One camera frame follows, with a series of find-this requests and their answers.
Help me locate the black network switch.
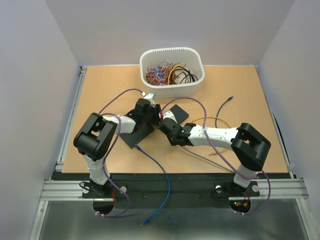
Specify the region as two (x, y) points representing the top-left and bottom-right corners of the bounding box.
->
(120, 124), (155, 149)
(169, 104), (189, 124)

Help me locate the grey ethernet cable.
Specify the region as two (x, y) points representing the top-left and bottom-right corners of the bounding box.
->
(179, 146), (238, 174)

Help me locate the yellow ethernet cable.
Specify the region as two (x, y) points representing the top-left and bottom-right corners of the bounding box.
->
(191, 116), (231, 157)

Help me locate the dark blue ethernet cable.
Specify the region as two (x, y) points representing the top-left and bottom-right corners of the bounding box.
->
(215, 95), (234, 126)

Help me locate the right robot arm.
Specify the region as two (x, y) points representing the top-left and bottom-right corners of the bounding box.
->
(158, 118), (271, 195)

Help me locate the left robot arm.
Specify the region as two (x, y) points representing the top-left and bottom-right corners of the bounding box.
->
(73, 98), (161, 197)

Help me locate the white plastic bin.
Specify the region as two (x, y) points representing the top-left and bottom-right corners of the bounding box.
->
(139, 47), (205, 99)

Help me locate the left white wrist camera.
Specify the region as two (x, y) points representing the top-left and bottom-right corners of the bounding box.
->
(141, 91), (155, 104)

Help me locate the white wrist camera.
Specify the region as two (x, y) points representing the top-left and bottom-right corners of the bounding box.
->
(160, 110), (177, 123)
(141, 91), (155, 104)

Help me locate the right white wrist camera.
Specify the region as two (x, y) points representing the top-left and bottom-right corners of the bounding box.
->
(160, 110), (177, 123)

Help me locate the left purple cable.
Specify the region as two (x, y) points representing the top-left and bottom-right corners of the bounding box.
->
(98, 88), (132, 218)

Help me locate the tangled coloured wires bundle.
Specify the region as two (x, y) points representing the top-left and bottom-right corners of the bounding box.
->
(144, 59), (176, 87)

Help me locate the black cable bundle in bin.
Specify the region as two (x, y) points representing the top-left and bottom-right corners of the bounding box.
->
(172, 65), (199, 85)

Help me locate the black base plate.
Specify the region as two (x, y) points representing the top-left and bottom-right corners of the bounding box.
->
(49, 172), (291, 213)

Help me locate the aluminium frame rail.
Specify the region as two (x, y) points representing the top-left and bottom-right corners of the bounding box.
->
(40, 179), (309, 201)

